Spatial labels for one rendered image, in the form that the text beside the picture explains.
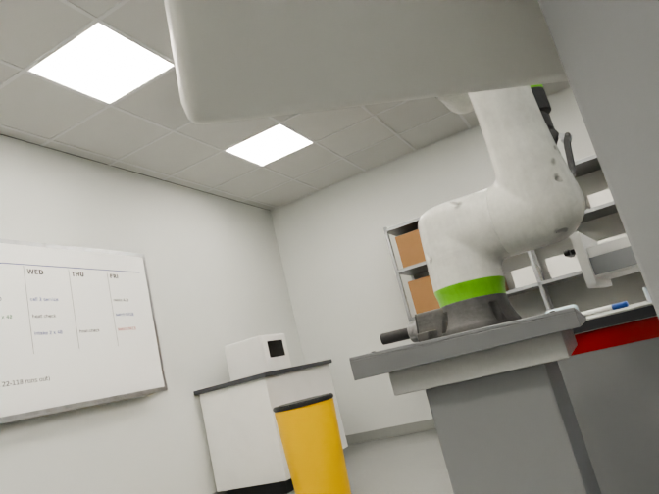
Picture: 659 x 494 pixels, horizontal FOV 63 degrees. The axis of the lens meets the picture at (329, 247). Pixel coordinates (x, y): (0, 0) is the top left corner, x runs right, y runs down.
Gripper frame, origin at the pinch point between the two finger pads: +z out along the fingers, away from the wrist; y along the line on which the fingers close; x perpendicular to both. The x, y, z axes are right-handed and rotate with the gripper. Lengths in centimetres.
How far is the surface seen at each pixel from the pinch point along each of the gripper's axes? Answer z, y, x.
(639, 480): 64, 6, -7
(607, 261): 17.4, -5.7, 16.4
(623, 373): 41.0, 1.6, -7.4
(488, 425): 39, 16, 45
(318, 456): 72, 199, -149
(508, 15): 6, -13, 99
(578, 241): 12.3, -2.3, 18.0
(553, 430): 41, 7, 44
